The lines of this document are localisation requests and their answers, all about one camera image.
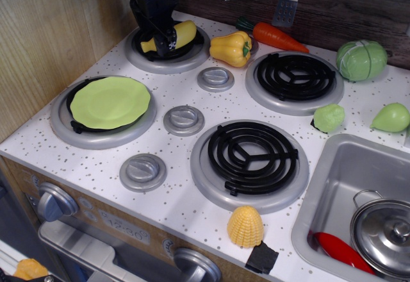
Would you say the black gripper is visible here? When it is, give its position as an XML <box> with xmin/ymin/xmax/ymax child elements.
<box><xmin>130</xmin><ymin>0</ymin><xmax>178</xmax><ymax>57</ymax></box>

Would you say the yellow toy banana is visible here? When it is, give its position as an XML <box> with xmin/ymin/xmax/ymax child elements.
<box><xmin>140</xmin><ymin>20</ymin><xmax>197</xmax><ymax>53</ymax></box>

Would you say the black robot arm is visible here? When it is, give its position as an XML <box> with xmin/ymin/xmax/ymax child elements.
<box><xmin>129</xmin><ymin>0</ymin><xmax>178</xmax><ymax>57</ymax></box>

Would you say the light green plate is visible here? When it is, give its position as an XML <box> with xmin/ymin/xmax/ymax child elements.
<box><xmin>68</xmin><ymin>76</ymin><xmax>151</xmax><ymax>130</ymax></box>

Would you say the rear left stove burner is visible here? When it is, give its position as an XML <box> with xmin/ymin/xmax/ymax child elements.
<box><xmin>125</xmin><ymin>26</ymin><xmax>210</xmax><ymax>74</ymax></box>

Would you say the rear silver stove knob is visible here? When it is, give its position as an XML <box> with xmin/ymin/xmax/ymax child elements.
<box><xmin>197</xmin><ymin>67</ymin><xmax>234</xmax><ymax>92</ymax></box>

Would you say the silver stove knob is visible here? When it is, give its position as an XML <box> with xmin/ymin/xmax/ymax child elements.
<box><xmin>163</xmin><ymin>106</ymin><xmax>205</xmax><ymax>137</ymax></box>
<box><xmin>119</xmin><ymin>154</ymin><xmax>167</xmax><ymax>192</ymax></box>
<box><xmin>197</xmin><ymin>67</ymin><xmax>234</xmax><ymax>92</ymax></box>

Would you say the yellow toy bell pepper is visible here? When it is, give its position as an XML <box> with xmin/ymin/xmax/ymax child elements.
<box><xmin>209</xmin><ymin>31</ymin><xmax>252</xmax><ymax>68</ymax></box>

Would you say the middle silver stove knob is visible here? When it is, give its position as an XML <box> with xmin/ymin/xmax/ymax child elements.
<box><xmin>163</xmin><ymin>106</ymin><xmax>205</xmax><ymax>137</ymax></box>

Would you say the front left stove burner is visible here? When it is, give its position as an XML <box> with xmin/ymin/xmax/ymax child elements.
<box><xmin>51</xmin><ymin>76</ymin><xmax>156</xmax><ymax>150</ymax></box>

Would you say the orange toy carrot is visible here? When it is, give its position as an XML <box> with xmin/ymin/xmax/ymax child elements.
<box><xmin>235</xmin><ymin>17</ymin><xmax>309</xmax><ymax>53</ymax></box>

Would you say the front silver stove knob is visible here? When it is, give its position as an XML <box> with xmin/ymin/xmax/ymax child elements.
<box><xmin>119</xmin><ymin>154</ymin><xmax>167</xmax><ymax>192</ymax></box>

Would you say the front right stove burner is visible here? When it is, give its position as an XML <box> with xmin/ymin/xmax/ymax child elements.
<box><xmin>190</xmin><ymin>120</ymin><xmax>309</xmax><ymax>214</ymax></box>

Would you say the small green toy vegetable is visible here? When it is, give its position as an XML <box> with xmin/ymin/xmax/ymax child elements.
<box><xmin>311</xmin><ymin>104</ymin><xmax>345</xmax><ymax>133</ymax></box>

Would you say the oven clock display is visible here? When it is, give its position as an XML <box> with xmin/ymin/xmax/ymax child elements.
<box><xmin>98</xmin><ymin>210</ymin><xmax>151</xmax><ymax>245</ymax></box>

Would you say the left silver oven knob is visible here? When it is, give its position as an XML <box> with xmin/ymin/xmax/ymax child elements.
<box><xmin>38</xmin><ymin>182</ymin><xmax>79</xmax><ymax>222</ymax></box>

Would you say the silver oven knob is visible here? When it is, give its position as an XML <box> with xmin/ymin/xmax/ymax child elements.
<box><xmin>38</xmin><ymin>182</ymin><xmax>79</xmax><ymax>222</ymax></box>
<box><xmin>174</xmin><ymin>247</ymin><xmax>222</xmax><ymax>282</ymax></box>

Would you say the green toy cabbage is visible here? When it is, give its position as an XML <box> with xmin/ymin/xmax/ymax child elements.
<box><xmin>336</xmin><ymin>40</ymin><xmax>388</xmax><ymax>81</ymax></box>

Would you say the yellow toy corn piece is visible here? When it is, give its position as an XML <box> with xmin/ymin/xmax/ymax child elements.
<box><xmin>227</xmin><ymin>206</ymin><xmax>264</xmax><ymax>248</ymax></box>

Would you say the right silver oven knob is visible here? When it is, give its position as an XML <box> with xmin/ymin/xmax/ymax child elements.
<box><xmin>174</xmin><ymin>247</ymin><xmax>222</xmax><ymax>282</ymax></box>

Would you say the silver sink basin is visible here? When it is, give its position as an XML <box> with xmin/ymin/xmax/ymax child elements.
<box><xmin>291</xmin><ymin>134</ymin><xmax>409</xmax><ymax>281</ymax></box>

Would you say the green toy pear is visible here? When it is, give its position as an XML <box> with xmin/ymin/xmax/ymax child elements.
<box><xmin>370</xmin><ymin>103</ymin><xmax>409</xmax><ymax>133</ymax></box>

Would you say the orange toy on floor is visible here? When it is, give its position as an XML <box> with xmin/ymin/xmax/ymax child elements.
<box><xmin>13</xmin><ymin>258</ymin><xmax>49</xmax><ymax>281</ymax></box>

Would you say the red toy object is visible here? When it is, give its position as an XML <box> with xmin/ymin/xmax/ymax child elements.
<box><xmin>313</xmin><ymin>232</ymin><xmax>375</xmax><ymax>275</ymax></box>

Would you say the steel pot with lid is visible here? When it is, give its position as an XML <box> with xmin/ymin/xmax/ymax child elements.
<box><xmin>350</xmin><ymin>190</ymin><xmax>409</xmax><ymax>280</ymax></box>

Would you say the silver oven door handle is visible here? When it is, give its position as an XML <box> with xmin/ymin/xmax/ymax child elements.
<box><xmin>38</xmin><ymin>220</ymin><xmax>116</xmax><ymax>269</ymax></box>

